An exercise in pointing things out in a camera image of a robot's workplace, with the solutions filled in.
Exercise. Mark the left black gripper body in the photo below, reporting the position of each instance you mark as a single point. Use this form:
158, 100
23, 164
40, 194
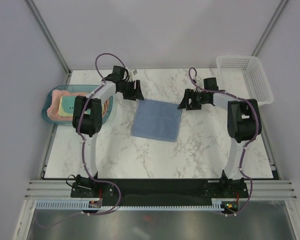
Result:
128, 91

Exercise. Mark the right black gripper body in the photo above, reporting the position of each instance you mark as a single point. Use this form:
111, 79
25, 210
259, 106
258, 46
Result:
197, 99

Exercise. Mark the blue patterned towel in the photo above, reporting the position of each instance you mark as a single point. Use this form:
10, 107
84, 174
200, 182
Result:
157, 120

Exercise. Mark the green yellow towel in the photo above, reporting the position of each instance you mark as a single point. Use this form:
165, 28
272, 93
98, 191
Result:
67, 103

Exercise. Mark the pink towel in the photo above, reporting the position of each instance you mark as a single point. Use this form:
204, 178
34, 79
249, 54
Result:
52, 108

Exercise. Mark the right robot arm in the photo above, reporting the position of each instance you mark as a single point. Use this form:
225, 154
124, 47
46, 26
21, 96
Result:
243, 121

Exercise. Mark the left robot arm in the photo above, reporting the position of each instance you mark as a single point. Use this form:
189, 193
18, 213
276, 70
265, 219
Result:
89, 138

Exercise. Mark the teal plastic tray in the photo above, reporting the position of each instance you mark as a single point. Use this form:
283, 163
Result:
81, 106

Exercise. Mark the white perforated plastic basket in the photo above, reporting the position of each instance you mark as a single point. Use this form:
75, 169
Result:
244, 76

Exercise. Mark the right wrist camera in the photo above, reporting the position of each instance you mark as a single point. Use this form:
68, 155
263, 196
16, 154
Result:
198, 84

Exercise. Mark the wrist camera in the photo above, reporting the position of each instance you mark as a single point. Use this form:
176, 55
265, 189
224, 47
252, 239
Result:
198, 84
132, 74

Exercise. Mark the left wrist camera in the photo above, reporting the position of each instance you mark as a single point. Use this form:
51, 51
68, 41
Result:
132, 74

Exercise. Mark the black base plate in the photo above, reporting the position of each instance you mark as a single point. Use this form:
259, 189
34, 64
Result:
158, 192

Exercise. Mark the white slotted cable duct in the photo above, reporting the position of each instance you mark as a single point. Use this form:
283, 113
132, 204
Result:
86, 205

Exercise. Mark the right aluminium frame post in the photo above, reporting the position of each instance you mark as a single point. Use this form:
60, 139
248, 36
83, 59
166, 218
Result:
270, 26

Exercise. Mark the aluminium frame post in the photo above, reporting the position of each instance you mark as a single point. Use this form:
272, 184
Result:
270, 26
47, 35

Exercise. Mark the left aluminium frame post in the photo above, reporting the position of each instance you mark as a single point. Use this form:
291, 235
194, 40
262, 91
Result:
47, 35

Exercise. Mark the aluminium rail bar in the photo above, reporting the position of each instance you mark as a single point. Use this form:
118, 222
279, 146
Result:
261, 190

